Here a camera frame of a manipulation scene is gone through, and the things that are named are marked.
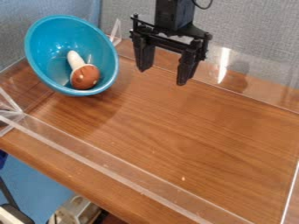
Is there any blue plastic bowl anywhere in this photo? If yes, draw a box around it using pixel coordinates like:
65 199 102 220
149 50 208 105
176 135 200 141
24 15 118 97

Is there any white power strip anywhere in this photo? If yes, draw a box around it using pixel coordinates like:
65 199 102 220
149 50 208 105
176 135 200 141
46 195 101 224

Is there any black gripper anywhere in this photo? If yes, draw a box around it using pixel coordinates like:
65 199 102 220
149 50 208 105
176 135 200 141
129 13 212 86

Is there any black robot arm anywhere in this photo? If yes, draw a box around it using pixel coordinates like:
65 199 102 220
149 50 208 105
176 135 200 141
129 0 213 86

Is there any clear acrylic barrier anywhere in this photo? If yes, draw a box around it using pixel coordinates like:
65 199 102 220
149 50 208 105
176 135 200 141
0 18 299 224

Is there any brown cap toy mushroom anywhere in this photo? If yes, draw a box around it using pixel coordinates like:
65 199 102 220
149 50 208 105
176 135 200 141
66 50 100 90

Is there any black chair leg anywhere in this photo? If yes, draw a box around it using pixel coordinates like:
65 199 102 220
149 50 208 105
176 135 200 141
0 177 34 224

